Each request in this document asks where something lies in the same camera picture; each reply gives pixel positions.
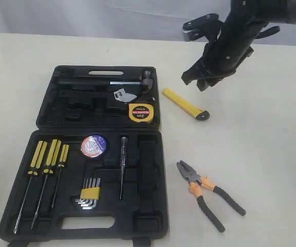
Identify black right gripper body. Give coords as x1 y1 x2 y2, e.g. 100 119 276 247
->
194 38 254 83

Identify yellow utility knife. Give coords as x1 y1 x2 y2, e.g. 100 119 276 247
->
162 89 210 121

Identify yellow tape measure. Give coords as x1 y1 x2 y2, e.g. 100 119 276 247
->
128 103 154 123

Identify orange black handled pliers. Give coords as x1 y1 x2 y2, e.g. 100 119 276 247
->
176 160 247 233

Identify black electrical tape roll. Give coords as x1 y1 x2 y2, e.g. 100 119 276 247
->
81 134 107 158

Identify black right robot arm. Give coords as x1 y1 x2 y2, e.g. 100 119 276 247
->
181 1 296 91

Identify black plastic tool case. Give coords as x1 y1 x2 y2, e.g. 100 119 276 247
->
0 65 169 246

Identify silver adjustable wrench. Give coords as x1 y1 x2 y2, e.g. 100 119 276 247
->
60 87 138 103

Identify clear tester screwdriver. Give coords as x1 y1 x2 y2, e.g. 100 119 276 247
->
119 136 128 200

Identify small yellow black screwdriver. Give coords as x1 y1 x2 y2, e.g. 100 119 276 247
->
51 144 69 210

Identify hex key set yellow holder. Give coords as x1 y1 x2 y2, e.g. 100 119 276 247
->
75 178 101 210

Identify medium yellow black screwdriver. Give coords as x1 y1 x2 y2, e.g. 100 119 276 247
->
31 139 61 229

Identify large yellow black screwdriver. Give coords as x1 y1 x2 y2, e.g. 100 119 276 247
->
13 140 47 234

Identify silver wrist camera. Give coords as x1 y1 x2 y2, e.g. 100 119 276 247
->
182 13 222 42

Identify claw hammer black handle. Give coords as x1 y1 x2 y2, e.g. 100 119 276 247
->
58 70 153 94

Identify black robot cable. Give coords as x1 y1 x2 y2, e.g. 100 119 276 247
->
255 24 281 41

